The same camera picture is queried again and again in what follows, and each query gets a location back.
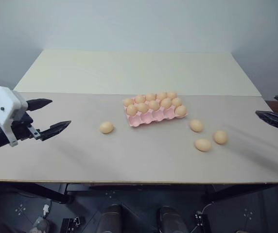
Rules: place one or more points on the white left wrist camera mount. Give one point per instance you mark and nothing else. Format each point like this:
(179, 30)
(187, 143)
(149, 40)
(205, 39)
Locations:
(3, 102)

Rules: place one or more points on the pink egg tray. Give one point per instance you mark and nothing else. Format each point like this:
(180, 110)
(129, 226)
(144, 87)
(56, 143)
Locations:
(145, 120)

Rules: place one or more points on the beige egg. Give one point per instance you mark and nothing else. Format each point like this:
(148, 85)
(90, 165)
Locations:
(176, 102)
(127, 101)
(131, 110)
(181, 110)
(165, 103)
(106, 127)
(161, 95)
(196, 125)
(139, 98)
(150, 97)
(171, 94)
(142, 107)
(203, 144)
(220, 137)
(153, 105)

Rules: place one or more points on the black box with white markers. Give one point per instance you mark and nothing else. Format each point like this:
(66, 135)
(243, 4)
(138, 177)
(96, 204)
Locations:
(201, 222)
(72, 224)

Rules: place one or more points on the clear plastic bag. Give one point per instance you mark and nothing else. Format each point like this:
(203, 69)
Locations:
(39, 225)

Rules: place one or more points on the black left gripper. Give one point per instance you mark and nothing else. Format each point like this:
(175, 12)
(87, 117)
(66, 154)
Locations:
(22, 124)

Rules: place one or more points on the white crumpled scrap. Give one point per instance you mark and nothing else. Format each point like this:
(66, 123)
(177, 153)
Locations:
(46, 210)

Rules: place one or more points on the dark rounded shape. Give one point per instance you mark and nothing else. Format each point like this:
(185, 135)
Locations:
(170, 219)
(111, 218)

